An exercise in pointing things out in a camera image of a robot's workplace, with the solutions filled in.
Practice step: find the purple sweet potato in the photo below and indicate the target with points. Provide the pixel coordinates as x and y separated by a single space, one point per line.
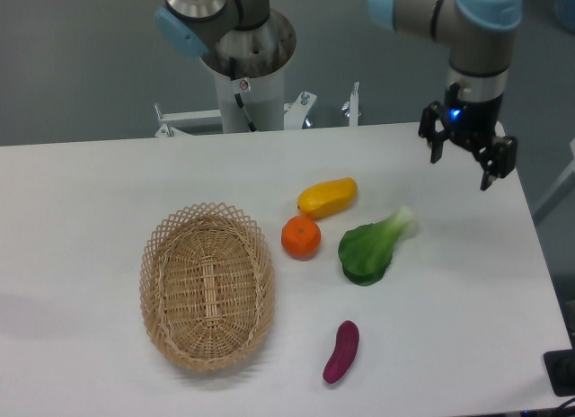
344 352

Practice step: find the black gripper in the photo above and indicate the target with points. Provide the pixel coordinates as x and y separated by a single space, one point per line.
470 125

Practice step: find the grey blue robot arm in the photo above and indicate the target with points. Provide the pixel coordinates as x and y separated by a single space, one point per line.
479 33

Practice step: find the white frame at right edge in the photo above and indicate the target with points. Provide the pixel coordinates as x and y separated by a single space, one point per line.
559 189

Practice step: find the green bok choy vegetable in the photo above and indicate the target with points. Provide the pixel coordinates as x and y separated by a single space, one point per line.
367 251

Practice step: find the orange tangerine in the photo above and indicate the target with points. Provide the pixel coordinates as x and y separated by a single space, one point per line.
300 237

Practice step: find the black device at table edge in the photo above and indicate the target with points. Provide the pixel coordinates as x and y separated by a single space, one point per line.
559 365

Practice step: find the yellow mango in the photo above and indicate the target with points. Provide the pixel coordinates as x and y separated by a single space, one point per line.
325 199

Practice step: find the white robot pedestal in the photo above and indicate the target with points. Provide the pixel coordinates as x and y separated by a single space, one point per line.
248 68

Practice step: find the woven wicker basket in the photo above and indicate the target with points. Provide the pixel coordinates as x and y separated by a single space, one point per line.
207 287

